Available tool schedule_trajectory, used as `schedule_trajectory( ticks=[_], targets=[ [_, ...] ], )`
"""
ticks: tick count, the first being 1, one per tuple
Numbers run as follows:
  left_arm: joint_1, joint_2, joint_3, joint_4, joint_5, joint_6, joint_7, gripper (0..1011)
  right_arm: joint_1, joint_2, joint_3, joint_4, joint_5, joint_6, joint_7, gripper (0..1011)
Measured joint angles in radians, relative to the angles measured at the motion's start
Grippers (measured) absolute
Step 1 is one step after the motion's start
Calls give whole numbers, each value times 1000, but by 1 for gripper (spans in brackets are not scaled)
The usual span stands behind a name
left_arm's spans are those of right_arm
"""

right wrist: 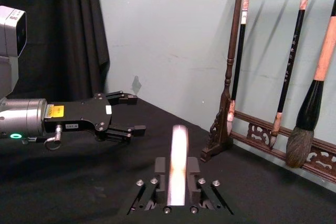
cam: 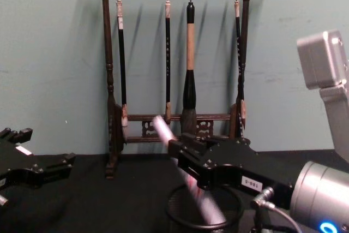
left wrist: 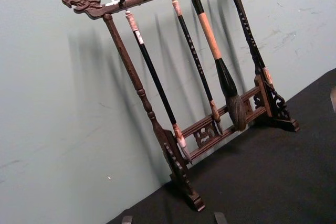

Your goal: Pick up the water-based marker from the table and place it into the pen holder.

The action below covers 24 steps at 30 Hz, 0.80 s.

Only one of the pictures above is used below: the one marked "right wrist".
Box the large brush grey bristles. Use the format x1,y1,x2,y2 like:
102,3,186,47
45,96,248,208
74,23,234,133
285,0,336,169

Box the dark cable with silver plug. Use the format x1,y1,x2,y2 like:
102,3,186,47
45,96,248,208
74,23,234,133
22,124,64,151

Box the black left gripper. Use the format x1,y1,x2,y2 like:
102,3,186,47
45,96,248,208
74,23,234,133
43,90,147,145

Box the black table cloth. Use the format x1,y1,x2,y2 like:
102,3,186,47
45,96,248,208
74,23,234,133
0,95,336,224

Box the pale brush handle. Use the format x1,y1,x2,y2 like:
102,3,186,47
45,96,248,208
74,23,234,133
166,124,190,207

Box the dark carved wooden brush rack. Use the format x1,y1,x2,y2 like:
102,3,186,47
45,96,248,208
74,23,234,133
201,0,336,185

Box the black curtain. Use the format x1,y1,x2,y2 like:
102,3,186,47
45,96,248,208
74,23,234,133
0,0,110,101

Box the thin black brush pale ferrule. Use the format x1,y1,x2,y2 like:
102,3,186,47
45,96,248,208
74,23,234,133
270,0,316,150

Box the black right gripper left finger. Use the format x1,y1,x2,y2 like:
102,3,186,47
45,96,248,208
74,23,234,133
127,157,169,216

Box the thin black brush white label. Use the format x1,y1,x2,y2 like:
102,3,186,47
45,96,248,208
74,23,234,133
225,0,251,137

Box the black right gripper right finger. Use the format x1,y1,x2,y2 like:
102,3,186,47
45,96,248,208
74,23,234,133
186,157,235,216

